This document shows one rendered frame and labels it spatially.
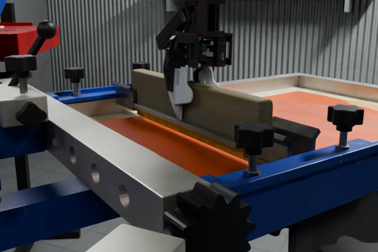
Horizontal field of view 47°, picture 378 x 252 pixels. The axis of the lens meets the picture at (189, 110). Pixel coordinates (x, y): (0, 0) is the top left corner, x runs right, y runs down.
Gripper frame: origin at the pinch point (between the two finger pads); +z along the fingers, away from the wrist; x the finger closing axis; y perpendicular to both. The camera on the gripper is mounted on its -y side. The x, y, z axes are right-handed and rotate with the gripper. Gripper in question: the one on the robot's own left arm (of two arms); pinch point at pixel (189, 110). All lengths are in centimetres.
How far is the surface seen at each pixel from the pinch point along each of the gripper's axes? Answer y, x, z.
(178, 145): 2.4, -3.7, 5.3
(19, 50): -85, -8, -3
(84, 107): -25.0, -9.9, 3.3
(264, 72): -232, 244, 42
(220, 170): 15.3, -4.9, 5.3
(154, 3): -332, 183, -21
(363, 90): -4, 57, 3
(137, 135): -6.9, -6.8, 5.4
